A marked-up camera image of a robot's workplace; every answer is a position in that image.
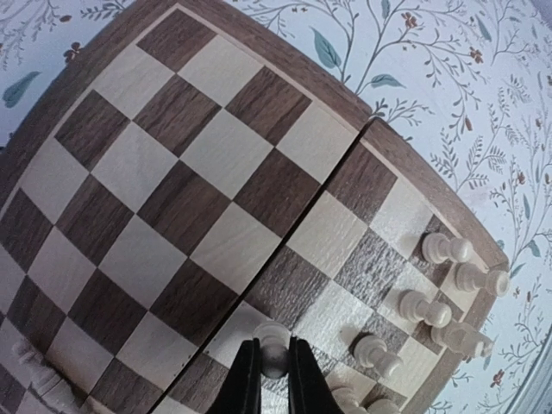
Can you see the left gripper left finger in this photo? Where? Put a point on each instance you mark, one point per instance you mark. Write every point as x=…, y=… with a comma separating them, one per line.
x=240, y=393

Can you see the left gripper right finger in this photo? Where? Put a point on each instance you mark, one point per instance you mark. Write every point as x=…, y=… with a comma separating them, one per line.
x=308, y=391

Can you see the light wooden queen piece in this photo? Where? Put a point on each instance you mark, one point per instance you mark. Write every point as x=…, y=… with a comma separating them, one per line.
x=346, y=400

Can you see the light pawn piece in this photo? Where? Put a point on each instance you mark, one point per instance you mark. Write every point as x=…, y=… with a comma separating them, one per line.
x=371, y=352
x=415, y=307
x=274, y=341
x=438, y=248

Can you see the light wooden bishop piece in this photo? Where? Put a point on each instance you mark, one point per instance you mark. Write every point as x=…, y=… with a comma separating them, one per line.
x=464, y=339

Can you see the light wooden rook piece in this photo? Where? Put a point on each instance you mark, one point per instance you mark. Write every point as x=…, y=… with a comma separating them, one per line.
x=469, y=278

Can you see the wooden chess board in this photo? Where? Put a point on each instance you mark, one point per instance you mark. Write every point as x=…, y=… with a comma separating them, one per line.
x=190, y=178

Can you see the light chess piece cluster left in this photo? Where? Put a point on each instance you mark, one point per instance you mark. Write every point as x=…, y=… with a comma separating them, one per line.
x=44, y=378

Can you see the standing light pawn piece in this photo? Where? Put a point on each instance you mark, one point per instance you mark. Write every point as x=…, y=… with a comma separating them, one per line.
x=371, y=352

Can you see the floral patterned table mat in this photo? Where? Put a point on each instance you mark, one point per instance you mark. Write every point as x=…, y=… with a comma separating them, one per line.
x=465, y=84

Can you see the aluminium front rail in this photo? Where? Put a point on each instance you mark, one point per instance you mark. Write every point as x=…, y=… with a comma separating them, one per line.
x=535, y=394

